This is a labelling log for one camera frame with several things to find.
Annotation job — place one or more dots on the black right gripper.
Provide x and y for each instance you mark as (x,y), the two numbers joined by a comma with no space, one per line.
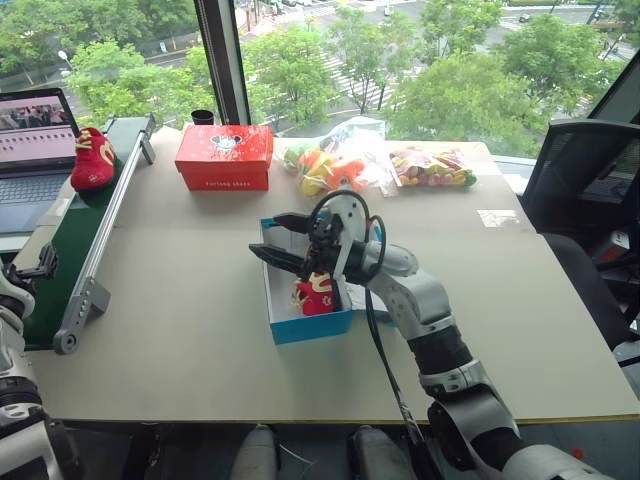
(324,236)

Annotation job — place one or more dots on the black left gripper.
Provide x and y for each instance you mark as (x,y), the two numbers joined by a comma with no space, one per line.
(30,272)

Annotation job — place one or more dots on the red embroidered shoe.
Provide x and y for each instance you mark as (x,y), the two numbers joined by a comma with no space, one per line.
(316,299)
(92,167)

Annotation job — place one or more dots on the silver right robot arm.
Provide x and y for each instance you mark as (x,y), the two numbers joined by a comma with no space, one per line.
(431,300)

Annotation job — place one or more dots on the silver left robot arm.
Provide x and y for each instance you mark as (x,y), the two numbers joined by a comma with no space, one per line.
(20,440)

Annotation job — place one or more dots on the blue open shoebox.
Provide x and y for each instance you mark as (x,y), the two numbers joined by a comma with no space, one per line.
(310,327)

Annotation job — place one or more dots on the red cartoon print shoebox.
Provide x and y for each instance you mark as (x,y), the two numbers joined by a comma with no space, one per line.
(222,160)

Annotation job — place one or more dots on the clear bag of plush toys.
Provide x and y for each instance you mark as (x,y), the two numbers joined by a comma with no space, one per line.
(335,167)

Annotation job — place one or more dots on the open grey laptop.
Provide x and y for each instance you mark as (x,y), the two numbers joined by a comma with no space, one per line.
(30,135)

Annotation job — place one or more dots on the black cup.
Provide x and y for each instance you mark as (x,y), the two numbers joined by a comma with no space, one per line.
(202,118)

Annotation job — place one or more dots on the bag of colourful toys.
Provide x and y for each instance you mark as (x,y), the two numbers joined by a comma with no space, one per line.
(430,170)

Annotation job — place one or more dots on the dark rounded shape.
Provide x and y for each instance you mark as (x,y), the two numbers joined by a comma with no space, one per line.
(380,455)
(257,452)

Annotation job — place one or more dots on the clear tape patch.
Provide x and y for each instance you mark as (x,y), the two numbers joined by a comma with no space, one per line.
(500,218)

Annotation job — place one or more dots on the black mesh office chair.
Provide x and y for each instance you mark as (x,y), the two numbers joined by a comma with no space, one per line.
(585,165)

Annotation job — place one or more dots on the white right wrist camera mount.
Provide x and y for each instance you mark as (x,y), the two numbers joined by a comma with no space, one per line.
(352,210)

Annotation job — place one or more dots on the green conveyor belt silver frame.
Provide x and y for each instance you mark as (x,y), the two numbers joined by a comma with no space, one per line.
(90,212)

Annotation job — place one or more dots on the black window frame pillar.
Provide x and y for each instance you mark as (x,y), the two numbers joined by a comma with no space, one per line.
(222,60)

